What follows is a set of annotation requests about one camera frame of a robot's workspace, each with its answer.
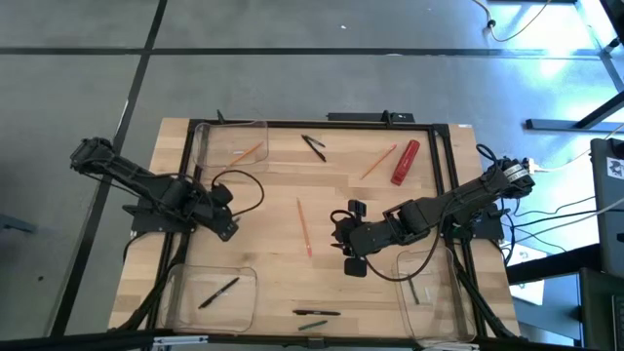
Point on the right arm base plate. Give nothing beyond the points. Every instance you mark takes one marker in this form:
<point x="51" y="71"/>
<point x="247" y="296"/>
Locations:
<point x="492" y="229"/>

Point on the white paper sheet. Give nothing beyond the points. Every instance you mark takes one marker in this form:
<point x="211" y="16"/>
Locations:
<point x="529" y="287"/>

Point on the dark floor box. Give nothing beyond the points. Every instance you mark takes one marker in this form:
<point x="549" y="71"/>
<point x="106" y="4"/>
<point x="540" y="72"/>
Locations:
<point x="602" y="312"/>

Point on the black pen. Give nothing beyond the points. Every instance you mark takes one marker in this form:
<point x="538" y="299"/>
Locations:
<point x="219" y="293"/>
<point x="317" y="312"/>
<point x="314" y="148"/>

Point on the black mounting bracket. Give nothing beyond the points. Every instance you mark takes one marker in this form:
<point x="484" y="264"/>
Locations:
<point x="361" y="117"/>

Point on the black diagonal floor beam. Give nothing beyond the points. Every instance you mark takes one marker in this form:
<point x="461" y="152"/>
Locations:
<point x="551" y="265"/>

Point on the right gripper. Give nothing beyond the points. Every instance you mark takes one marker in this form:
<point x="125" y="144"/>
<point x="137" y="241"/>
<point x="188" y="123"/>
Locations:
<point x="363" y="236"/>

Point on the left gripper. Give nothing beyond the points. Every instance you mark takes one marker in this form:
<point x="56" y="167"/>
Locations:
<point x="210" y="217"/>

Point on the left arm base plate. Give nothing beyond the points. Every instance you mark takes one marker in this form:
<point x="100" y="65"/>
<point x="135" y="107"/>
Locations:
<point x="146" y="225"/>

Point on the black metal table frame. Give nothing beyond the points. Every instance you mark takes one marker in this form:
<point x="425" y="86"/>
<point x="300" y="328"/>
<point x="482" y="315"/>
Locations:
<point x="292" y="124"/>

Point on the white power strip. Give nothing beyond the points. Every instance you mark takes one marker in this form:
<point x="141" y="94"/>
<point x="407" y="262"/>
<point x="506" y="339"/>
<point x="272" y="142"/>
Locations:
<point x="529" y="167"/>

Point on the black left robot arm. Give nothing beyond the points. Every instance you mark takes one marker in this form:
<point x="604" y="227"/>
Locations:
<point x="146" y="183"/>

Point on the clear plastic bin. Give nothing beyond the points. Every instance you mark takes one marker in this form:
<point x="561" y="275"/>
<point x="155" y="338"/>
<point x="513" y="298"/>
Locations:
<point x="439" y="322"/>
<point x="214" y="146"/>
<point x="195" y="317"/>

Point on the dark grey equipment case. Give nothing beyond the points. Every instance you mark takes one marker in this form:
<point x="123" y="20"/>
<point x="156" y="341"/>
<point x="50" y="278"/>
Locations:
<point x="609" y="219"/>

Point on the table-level camera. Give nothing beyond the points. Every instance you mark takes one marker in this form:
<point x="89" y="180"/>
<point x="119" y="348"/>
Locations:
<point x="317" y="343"/>

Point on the silver aluminium bar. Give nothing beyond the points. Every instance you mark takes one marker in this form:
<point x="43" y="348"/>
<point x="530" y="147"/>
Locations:
<point x="180" y="340"/>

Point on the grey chair base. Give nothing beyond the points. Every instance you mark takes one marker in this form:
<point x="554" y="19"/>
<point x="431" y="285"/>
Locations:
<point x="14" y="223"/>

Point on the black table leg beam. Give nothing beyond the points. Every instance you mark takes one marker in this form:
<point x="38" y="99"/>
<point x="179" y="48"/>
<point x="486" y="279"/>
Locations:
<point x="560" y="124"/>

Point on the black gantry crossbar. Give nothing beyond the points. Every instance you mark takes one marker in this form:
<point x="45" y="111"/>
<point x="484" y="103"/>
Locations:
<point x="73" y="341"/>

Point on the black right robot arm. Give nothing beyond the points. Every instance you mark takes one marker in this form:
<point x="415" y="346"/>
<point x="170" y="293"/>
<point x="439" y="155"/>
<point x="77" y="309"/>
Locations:
<point x="463" y="195"/>

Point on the orange pencil pink eraser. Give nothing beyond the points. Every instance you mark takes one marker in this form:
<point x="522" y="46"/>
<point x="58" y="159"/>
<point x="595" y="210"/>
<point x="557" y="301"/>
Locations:
<point x="246" y="153"/>
<point x="304" y="226"/>
<point x="378" y="162"/>

